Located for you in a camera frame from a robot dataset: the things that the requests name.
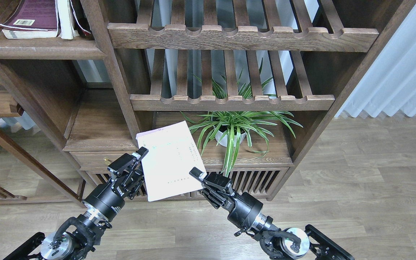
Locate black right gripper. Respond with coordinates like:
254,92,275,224
189,167,264,231

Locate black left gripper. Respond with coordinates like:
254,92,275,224
83,147,149,221

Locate white lavender book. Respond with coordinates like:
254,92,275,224
136,121,205,202

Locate red cover book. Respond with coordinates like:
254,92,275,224
56,0,92,40

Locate maroon book white characters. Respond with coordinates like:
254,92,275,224
0,0,59,39

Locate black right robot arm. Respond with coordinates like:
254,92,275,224
190,168,353,260

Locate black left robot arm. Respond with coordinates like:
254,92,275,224
6,147,148,260

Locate white plant pot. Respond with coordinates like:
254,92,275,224
215,125,246,147

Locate green spider plant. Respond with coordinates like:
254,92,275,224
179,58,303,177

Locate dark wooden bookshelf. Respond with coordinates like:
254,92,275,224
0,0,416,200

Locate white pleated curtain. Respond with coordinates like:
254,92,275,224
336,5,416,117

